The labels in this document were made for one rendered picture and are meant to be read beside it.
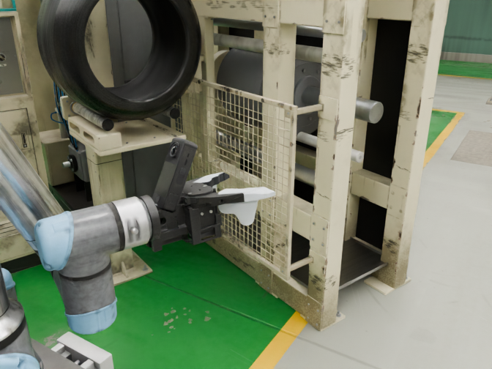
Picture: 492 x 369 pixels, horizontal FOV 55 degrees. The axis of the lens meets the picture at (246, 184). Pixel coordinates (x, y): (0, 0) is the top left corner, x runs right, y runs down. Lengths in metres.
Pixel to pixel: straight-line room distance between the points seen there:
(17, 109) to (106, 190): 0.56
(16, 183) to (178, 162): 0.24
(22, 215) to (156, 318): 1.50
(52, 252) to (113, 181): 1.65
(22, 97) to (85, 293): 1.81
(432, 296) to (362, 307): 0.37
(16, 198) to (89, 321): 0.21
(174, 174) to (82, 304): 0.23
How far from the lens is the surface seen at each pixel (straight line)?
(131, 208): 0.71
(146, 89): 2.12
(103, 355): 1.07
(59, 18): 1.73
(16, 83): 2.49
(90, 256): 0.70
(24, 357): 0.73
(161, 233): 0.75
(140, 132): 2.05
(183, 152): 0.73
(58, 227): 0.69
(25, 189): 0.78
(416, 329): 2.27
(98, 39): 2.16
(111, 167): 2.29
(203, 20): 2.33
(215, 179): 0.84
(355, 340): 2.14
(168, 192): 0.73
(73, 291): 0.74
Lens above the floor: 1.38
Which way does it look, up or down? 23 degrees down
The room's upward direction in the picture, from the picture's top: straight up
